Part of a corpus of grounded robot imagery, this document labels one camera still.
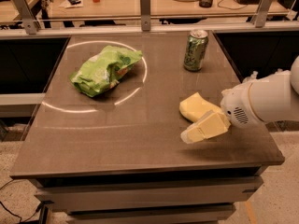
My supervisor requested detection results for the clear plastic bottle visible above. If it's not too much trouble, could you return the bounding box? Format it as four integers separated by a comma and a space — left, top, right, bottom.
242, 71, 258, 83

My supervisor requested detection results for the green rice chip bag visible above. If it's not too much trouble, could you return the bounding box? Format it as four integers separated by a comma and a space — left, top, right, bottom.
70, 46, 143, 97

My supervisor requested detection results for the black floor cable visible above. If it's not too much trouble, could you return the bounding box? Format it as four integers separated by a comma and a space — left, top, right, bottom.
0, 179, 43, 224

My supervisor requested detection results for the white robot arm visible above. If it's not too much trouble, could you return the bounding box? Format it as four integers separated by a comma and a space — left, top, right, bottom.
179, 57, 299, 144

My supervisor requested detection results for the grey metal bracket right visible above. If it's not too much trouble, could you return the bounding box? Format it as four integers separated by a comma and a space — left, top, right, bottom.
251, 0, 273, 28

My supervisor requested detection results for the black desk cable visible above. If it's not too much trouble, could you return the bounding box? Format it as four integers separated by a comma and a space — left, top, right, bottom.
217, 0, 249, 11

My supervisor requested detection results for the grey metal bracket left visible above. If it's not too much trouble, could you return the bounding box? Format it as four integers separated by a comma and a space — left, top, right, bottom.
12, 0, 40, 35

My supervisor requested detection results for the green soda can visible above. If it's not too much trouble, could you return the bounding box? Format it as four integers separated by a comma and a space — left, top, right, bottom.
184, 29, 208, 71

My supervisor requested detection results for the yellow sponge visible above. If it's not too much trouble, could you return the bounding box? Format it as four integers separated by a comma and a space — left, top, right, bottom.
179, 92, 221, 122

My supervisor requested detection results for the grey metal bracket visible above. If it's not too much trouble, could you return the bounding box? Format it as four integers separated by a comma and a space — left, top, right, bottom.
251, 0, 273, 28
12, 0, 40, 35
140, 0, 150, 32

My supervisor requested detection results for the grey metal bracket middle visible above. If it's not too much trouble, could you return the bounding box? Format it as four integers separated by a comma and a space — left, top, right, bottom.
140, 0, 150, 32

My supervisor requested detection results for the black mesh pen cup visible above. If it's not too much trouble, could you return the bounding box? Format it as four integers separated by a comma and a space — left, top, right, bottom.
199, 0, 213, 8

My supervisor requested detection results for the grey table drawer base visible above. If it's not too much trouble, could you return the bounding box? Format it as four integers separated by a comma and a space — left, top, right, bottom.
36, 175, 263, 224

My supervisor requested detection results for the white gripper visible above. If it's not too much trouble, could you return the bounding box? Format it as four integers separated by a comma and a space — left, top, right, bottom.
180, 82, 263, 144

